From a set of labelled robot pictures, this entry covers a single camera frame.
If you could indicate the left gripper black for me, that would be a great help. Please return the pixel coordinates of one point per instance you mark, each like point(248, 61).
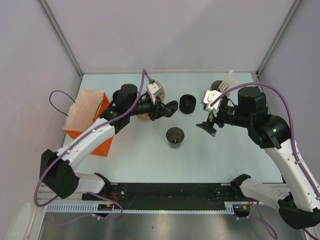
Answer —
point(158, 109)

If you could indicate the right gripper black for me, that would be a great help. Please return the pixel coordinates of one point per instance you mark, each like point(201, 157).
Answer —
point(207, 126)

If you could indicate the dark single cup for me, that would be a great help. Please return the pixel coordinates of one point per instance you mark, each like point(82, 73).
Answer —
point(175, 136)

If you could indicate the orange paper bag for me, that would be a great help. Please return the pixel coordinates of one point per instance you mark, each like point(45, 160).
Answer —
point(85, 110)

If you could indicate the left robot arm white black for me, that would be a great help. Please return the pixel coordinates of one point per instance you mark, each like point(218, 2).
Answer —
point(58, 168)

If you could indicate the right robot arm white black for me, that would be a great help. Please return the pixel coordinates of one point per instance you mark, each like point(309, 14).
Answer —
point(299, 206)

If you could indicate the middle black coffee cup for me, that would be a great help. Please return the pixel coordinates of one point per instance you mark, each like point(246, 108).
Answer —
point(187, 103)

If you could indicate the black coffee cup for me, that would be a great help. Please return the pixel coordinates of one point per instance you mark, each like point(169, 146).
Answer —
point(116, 96)
point(187, 103)

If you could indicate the left black coffee cup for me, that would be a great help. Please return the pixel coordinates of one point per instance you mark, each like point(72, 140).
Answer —
point(116, 96)

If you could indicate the left brown pulp cup carrier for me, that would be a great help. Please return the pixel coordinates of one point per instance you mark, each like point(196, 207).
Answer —
point(147, 110)

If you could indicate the grey straw holder cup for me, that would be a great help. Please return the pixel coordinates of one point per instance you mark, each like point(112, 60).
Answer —
point(215, 86)

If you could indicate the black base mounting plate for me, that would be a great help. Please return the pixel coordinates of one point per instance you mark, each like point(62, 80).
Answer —
point(157, 201)

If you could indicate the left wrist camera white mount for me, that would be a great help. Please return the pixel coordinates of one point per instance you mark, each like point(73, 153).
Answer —
point(155, 89)

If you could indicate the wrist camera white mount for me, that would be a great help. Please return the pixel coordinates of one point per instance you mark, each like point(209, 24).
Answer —
point(155, 89)
point(211, 101)

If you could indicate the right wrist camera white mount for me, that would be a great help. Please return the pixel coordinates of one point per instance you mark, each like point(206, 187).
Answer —
point(211, 101)

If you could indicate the aluminium frame rail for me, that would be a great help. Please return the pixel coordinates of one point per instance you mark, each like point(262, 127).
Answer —
point(50, 195)

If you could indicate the white slotted cable duct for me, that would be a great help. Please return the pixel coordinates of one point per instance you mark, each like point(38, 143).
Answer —
point(103, 208)

